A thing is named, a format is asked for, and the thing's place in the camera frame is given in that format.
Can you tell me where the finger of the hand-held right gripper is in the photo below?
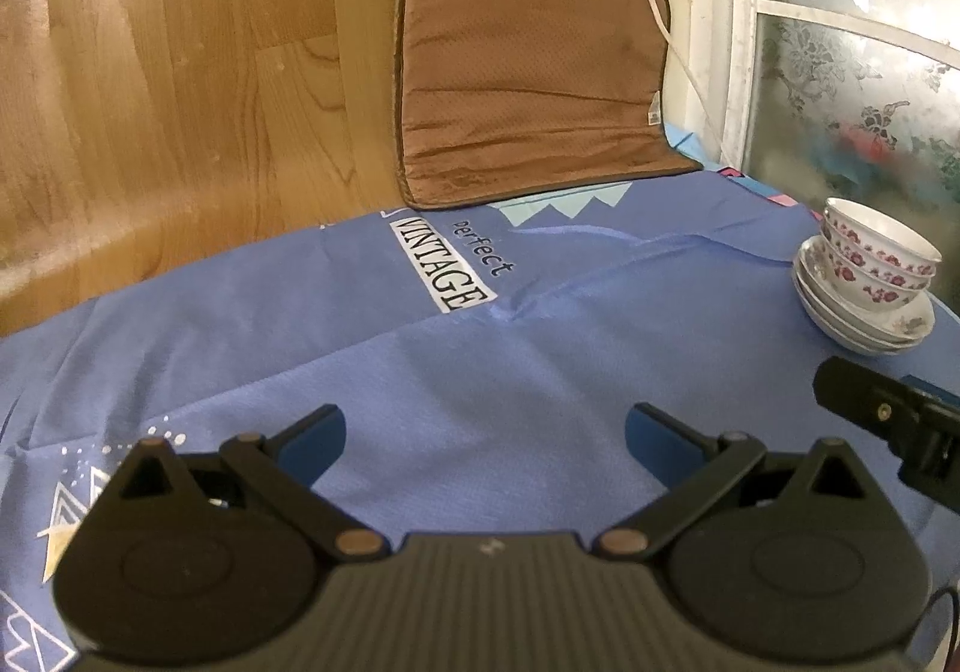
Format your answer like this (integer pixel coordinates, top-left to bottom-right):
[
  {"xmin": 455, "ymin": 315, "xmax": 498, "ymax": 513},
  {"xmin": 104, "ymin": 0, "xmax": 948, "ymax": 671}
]
[{"xmin": 812, "ymin": 355, "xmax": 960, "ymax": 449}]

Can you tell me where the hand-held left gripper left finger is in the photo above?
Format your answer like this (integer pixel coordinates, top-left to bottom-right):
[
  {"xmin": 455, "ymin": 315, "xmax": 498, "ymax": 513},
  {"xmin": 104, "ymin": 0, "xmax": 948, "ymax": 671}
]
[{"xmin": 112, "ymin": 404, "xmax": 391, "ymax": 564}]

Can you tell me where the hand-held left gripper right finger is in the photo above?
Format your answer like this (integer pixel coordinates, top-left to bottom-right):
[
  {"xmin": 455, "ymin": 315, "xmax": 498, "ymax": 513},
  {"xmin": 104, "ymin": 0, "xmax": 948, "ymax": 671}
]
[{"xmin": 592, "ymin": 402, "xmax": 875, "ymax": 564}]

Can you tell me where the blue printed cloth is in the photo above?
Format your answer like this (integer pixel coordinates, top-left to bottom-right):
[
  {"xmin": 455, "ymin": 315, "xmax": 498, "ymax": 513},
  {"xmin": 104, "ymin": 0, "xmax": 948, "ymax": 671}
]
[{"xmin": 0, "ymin": 124, "xmax": 960, "ymax": 665}]

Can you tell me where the brown seat cushion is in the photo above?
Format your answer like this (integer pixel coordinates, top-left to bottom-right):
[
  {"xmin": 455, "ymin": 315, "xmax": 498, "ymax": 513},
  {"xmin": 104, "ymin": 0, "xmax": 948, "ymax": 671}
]
[{"xmin": 390, "ymin": 0, "xmax": 702, "ymax": 206}]

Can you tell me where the white power cable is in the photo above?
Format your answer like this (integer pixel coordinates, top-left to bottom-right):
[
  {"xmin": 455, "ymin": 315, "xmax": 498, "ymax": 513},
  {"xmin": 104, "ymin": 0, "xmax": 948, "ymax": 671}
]
[{"xmin": 596, "ymin": 0, "xmax": 740, "ymax": 167}]

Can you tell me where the white window frame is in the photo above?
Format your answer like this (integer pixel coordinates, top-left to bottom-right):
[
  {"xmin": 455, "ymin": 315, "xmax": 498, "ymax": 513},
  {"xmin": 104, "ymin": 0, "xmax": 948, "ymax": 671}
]
[{"xmin": 686, "ymin": 0, "xmax": 960, "ymax": 170}]

